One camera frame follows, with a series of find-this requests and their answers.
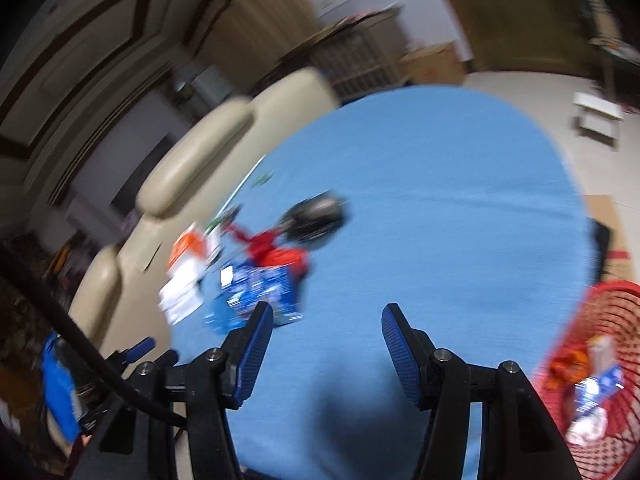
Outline white crumpled wrapper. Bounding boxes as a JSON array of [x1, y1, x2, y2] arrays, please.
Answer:
[[565, 407, 608, 446]]

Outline blue tablecloth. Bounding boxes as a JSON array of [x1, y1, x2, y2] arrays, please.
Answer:
[[167, 85, 601, 480]]

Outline black screen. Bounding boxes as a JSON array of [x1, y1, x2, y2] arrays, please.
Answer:
[[107, 145, 173, 221]]

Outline brown panelled door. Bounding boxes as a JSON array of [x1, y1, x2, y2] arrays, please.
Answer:
[[0, 0, 201, 211]]

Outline white red snack packet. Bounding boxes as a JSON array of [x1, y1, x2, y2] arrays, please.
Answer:
[[587, 335, 616, 368]]

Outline black rectangular object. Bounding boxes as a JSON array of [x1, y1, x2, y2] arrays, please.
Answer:
[[590, 222, 613, 286]]

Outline flat cardboard sheet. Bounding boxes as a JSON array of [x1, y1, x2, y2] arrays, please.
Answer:
[[582, 192, 640, 286]]

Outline cardboard box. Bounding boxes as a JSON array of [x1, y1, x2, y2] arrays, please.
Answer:
[[397, 42, 468, 86]]

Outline white orange packet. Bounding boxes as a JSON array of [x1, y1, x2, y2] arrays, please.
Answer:
[[157, 225, 221, 323]]

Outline red plastic basket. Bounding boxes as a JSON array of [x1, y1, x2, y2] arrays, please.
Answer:
[[530, 280, 640, 480]]

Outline yellow wooden door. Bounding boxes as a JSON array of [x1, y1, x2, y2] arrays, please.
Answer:
[[425, 0, 616, 81]]

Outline blue white snack packet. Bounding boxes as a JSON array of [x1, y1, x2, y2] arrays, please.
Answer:
[[204, 262, 306, 333], [572, 365, 626, 418]]

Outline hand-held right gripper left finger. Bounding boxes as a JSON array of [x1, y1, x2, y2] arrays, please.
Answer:
[[75, 301, 275, 480]]

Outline thick black cable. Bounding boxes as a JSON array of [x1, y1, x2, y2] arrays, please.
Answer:
[[0, 245, 188, 428]]

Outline small white appliance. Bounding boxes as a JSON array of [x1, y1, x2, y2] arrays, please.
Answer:
[[190, 67, 228, 106]]

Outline wooden slatted cabinet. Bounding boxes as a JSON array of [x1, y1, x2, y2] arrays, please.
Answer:
[[277, 5, 408, 103]]

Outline beige curtain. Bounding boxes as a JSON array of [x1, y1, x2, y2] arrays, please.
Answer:
[[182, 0, 331, 96]]

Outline white stool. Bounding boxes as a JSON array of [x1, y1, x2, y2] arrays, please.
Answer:
[[570, 91, 626, 151]]

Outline cluttered side table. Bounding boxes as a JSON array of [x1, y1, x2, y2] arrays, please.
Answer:
[[587, 0, 640, 106]]

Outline beige leather sofa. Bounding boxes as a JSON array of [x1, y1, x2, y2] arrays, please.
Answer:
[[67, 67, 343, 356]]

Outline black bag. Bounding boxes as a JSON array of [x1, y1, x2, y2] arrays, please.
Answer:
[[277, 191, 351, 251]]

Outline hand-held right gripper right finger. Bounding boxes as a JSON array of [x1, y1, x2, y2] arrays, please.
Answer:
[[381, 302, 583, 480]]

